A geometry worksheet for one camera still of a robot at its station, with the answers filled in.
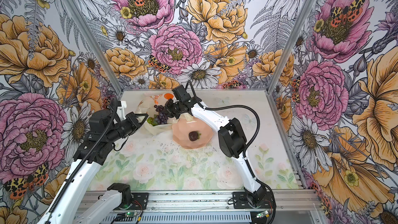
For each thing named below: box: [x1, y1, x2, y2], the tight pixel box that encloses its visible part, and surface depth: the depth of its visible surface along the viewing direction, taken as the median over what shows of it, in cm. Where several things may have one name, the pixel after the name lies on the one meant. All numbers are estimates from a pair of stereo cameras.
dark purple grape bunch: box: [153, 104, 169, 124], surface depth 85 cm
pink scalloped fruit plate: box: [172, 116, 215, 150], surface depth 96 cm
